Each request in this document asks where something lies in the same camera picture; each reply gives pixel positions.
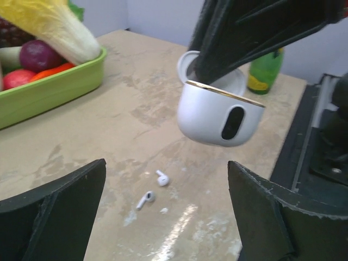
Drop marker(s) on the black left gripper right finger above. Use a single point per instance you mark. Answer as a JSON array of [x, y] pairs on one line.
[[275, 223]]

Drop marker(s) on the purple toy onion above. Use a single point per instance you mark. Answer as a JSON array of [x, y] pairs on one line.
[[37, 56]]

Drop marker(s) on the yellow napa cabbage toy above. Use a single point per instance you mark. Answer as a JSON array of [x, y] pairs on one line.
[[56, 24]]

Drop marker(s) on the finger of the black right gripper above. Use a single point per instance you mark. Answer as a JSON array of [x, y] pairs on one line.
[[230, 33]]

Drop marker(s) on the black base frame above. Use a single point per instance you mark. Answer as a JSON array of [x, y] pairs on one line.
[[313, 158]]

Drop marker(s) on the dark toy grapes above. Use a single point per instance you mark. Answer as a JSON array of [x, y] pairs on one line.
[[13, 36]]

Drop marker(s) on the white earbud charging case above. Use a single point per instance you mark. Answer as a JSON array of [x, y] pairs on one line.
[[218, 113]]

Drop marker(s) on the green plastic tray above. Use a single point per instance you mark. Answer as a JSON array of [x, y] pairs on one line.
[[32, 99]]

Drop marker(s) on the green napa cabbage toy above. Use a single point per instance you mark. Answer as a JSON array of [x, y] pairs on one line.
[[10, 57]]

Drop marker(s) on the white earbud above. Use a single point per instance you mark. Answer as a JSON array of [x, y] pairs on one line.
[[163, 179], [148, 197]]

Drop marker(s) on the orange toy carrot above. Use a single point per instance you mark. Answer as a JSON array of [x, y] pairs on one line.
[[50, 72]]

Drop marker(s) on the red toy tomato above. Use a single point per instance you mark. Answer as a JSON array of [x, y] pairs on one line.
[[17, 78]]

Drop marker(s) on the green glass bottle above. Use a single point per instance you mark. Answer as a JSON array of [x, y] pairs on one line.
[[263, 72]]

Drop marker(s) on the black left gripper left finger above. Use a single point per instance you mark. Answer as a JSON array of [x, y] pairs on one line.
[[53, 221]]

